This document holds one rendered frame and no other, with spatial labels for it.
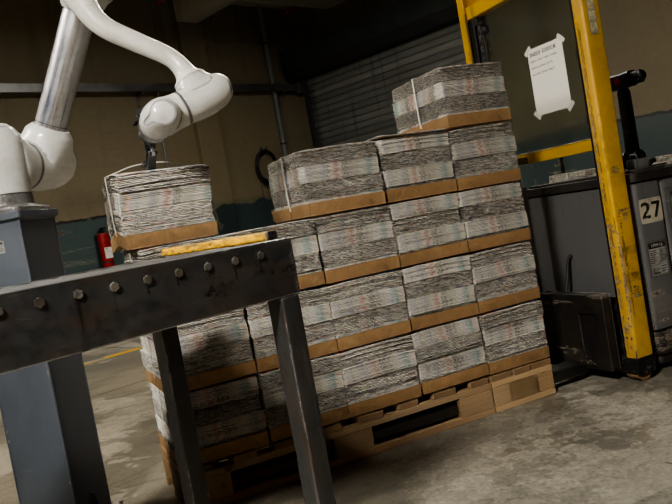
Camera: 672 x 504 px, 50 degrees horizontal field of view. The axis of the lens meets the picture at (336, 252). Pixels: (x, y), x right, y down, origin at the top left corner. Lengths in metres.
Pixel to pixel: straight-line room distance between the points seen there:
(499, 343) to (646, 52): 6.38
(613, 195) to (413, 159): 0.78
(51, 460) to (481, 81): 1.95
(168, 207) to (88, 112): 7.54
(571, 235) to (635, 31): 5.77
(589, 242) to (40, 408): 2.20
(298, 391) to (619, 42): 7.74
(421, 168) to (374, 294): 0.48
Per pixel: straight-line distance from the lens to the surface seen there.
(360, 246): 2.46
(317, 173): 2.42
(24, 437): 2.38
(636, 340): 2.95
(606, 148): 2.88
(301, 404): 1.54
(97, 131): 9.76
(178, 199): 2.27
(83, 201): 9.49
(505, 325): 2.79
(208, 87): 2.16
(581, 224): 3.23
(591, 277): 3.25
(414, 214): 2.57
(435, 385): 2.63
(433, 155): 2.64
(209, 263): 1.39
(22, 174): 2.35
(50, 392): 2.29
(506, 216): 2.80
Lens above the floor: 0.83
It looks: 3 degrees down
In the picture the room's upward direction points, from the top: 10 degrees counter-clockwise
